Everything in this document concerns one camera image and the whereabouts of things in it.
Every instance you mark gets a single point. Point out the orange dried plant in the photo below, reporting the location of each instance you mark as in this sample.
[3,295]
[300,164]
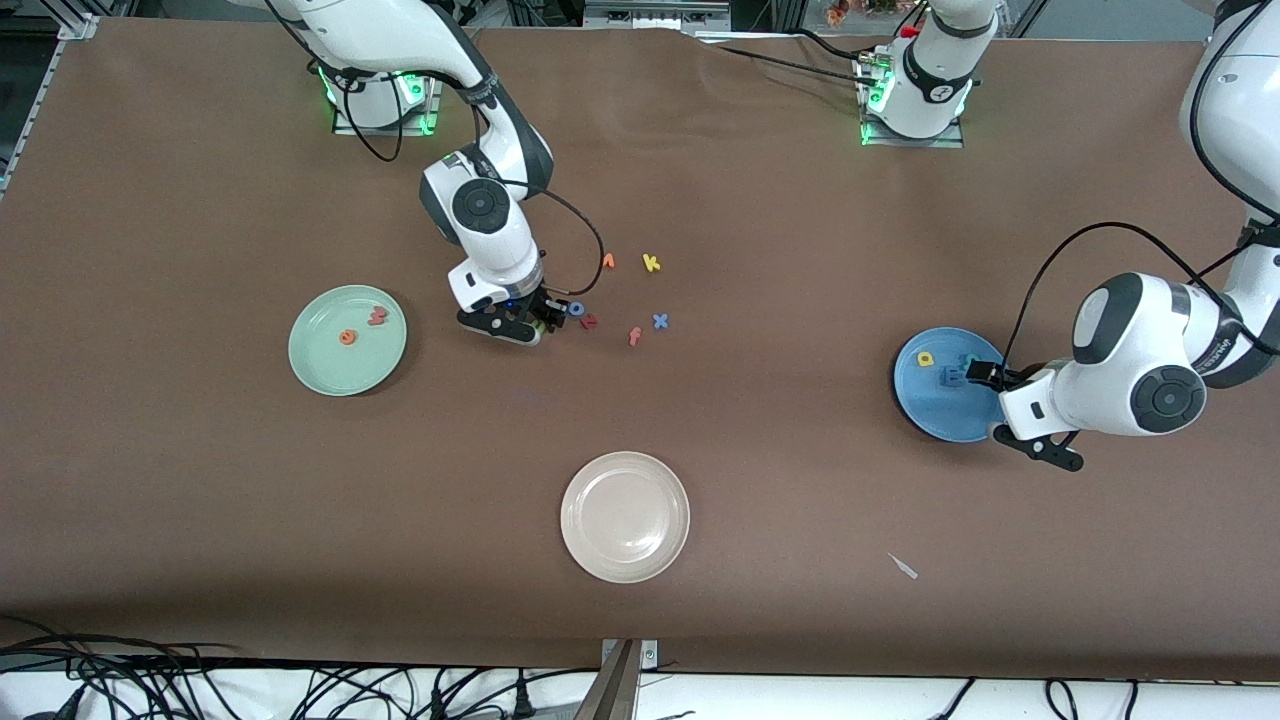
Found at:
[840,12]

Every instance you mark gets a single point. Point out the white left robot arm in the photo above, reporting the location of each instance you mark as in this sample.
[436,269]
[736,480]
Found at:
[1170,310]

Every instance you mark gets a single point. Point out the beige plate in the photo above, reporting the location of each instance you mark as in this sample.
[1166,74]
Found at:
[625,517]

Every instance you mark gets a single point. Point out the small grey tape scrap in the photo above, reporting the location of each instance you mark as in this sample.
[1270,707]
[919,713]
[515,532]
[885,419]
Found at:
[905,568]

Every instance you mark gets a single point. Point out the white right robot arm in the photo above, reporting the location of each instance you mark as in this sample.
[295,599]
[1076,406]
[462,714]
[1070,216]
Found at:
[400,30]

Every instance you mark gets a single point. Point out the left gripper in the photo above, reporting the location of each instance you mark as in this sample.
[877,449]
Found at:
[1012,378]

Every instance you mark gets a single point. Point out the blue plate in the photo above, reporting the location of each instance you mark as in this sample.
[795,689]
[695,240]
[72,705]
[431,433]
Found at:
[940,415]

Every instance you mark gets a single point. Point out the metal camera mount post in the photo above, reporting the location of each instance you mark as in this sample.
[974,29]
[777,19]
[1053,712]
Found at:
[615,690]

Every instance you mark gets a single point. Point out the pink-red letter w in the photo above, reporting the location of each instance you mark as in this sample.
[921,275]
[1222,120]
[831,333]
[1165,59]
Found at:
[377,316]

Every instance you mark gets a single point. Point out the aluminium frame rail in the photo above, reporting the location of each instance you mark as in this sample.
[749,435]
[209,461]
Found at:
[78,25]
[1225,48]

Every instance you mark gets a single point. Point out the brown table cover sheet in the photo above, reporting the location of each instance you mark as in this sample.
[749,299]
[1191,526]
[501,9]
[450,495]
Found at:
[200,500]

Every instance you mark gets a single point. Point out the grey metal box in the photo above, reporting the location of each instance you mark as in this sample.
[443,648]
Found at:
[655,15]

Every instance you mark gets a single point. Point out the light green plate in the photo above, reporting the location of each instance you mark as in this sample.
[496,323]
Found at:
[330,365]

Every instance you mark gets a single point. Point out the blue letter E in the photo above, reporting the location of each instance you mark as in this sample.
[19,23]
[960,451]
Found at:
[950,379]

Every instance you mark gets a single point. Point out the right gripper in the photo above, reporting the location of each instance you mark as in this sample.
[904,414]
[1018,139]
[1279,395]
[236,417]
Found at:
[545,306]

